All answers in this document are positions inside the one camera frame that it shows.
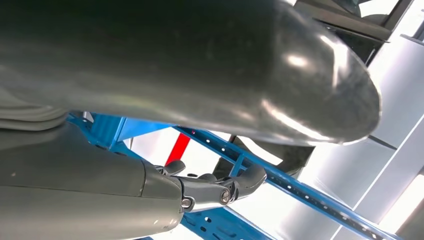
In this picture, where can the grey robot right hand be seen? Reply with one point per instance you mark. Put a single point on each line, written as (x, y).
(165, 59)

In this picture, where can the red barrier belt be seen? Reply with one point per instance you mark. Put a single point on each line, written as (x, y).
(178, 149)

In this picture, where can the blue metal shelf rack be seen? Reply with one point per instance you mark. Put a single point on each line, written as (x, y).
(298, 190)

